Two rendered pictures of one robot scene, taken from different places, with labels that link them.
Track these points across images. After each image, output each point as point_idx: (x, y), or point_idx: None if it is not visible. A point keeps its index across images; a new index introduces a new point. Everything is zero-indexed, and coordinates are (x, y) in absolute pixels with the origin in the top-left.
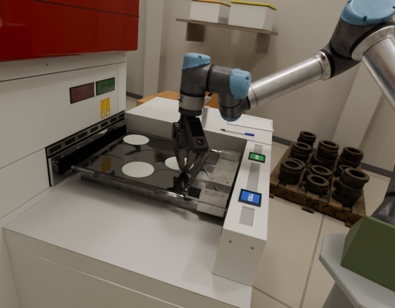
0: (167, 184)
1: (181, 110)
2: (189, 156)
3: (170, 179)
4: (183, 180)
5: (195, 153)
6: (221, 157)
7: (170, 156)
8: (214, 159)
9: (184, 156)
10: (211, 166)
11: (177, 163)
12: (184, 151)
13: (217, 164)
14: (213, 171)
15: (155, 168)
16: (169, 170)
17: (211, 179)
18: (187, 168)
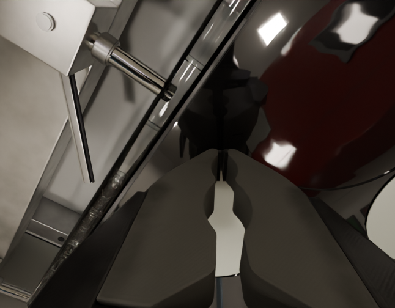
0: None
1: None
2: (200, 223)
3: (345, 79)
4: (263, 58)
5: (137, 242)
6: None
7: (235, 278)
8: (35, 261)
9: (260, 222)
10: (54, 225)
11: (225, 230)
12: (276, 281)
13: (16, 219)
14: (44, 167)
15: (367, 200)
16: (291, 181)
17: (55, 2)
18: (209, 149)
